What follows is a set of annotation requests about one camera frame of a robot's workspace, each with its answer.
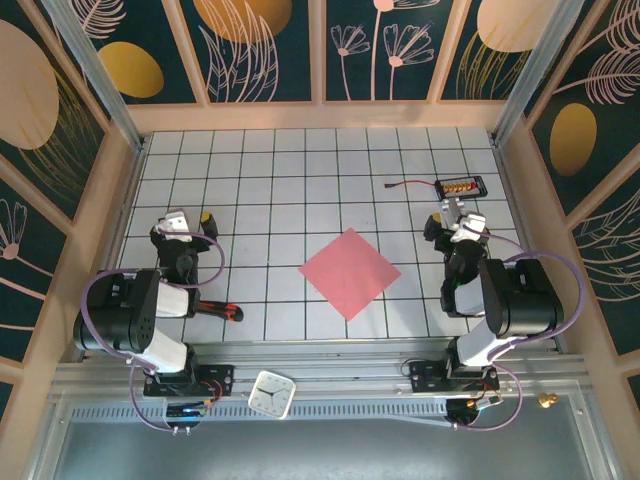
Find white square analog clock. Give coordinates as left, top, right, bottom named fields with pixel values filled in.
left=247, top=369, right=297, bottom=420

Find white plastic clip holder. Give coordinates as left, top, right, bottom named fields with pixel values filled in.
left=439, top=197, right=471, bottom=221

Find black board yellow connectors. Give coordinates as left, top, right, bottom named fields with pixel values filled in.
left=433, top=175, right=489, bottom=197

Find black orange utility knife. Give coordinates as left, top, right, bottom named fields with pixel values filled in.
left=192, top=299, right=245, bottom=324

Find grey metal shelf plate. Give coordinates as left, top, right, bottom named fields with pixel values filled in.
left=24, top=419, right=619, bottom=480

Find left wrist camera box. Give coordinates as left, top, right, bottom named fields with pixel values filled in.
left=154, top=209, right=194, bottom=245

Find thin red wire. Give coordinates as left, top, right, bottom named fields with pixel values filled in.
left=383, top=178, right=437, bottom=190

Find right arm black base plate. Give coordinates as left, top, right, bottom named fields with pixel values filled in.
left=409, top=360, right=500, bottom=394

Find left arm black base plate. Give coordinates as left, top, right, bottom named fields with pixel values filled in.
left=143, top=364, right=235, bottom=399

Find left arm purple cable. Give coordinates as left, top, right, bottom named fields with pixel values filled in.
left=81, top=227, right=226, bottom=434

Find aluminium mounting rail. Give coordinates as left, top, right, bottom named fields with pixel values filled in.
left=49, top=339, right=586, bottom=401

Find aluminium frame post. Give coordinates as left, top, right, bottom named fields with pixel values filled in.
left=491, top=0, right=586, bottom=146
left=39, top=0, right=147, bottom=151

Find grey slotted cable duct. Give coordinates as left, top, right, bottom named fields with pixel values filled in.
left=69, top=403, right=451, bottom=422

